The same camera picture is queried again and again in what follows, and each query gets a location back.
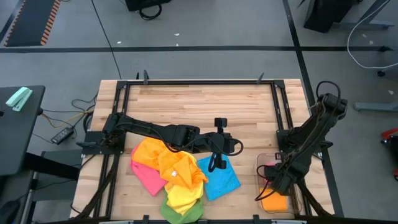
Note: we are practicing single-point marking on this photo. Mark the black equipment box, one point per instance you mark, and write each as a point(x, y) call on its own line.
point(146, 3)

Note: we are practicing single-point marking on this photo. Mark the black desk base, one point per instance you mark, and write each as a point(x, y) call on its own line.
point(326, 12)

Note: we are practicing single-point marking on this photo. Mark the black power adapter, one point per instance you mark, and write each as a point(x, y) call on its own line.
point(62, 135)

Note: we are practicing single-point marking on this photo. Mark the yellow microfiber towel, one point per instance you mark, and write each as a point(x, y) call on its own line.
point(183, 199)

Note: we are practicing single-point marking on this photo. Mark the orange microfiber towel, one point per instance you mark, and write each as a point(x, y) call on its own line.
point(273, 203)
point(146, 152)
point(183, 171)

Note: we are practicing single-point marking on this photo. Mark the black caster wheel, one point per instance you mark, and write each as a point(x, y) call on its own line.
point(381, 73)

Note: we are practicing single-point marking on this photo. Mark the blue microfiber towel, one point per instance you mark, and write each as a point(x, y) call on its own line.
point(224, 183)

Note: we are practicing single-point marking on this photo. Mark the mint green stapler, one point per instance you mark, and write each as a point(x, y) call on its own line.
point(18, 99)

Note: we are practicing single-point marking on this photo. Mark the pink microfiber towel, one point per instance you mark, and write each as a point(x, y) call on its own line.
point(269, 164)
point(149, 180)

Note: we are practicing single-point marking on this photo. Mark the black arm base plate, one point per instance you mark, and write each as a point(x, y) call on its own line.
point(90, 138)
point(281, 137)

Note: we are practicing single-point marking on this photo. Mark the black frame clamp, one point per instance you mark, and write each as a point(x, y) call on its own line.
point(145, 77)
point(256, 219)
point(260, 78)
point(145, 219)

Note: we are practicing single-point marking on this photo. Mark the black aluminium table frame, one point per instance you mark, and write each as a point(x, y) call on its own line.
point(199, 82)

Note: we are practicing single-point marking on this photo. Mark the green microfiber towel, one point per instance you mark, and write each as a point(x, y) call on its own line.
point(192, 216)

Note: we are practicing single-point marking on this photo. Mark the grey desk foot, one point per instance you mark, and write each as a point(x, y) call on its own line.
point(376, 106)

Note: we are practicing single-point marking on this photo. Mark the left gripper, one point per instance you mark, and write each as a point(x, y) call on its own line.
point(220, 143)

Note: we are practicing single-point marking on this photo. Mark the clear plastic bin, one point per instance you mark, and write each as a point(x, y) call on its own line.
point(261, 186)

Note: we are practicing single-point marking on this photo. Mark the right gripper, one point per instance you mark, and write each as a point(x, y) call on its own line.
point(283, 180)

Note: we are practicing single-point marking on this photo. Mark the black orange-edged floor mat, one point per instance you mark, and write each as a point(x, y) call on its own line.
point(31, 21)

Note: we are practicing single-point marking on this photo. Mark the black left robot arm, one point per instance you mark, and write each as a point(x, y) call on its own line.
point(149, 127)

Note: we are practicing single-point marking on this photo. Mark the red cart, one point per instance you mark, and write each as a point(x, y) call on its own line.
point(388, 133)

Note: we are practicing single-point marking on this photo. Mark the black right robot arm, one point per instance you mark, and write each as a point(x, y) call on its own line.
point(311, 130)

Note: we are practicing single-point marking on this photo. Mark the black side desk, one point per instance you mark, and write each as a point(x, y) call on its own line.
point(18, 140)

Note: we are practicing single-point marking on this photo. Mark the black desk leg frame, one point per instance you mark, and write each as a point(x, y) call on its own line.
point(49, 166)

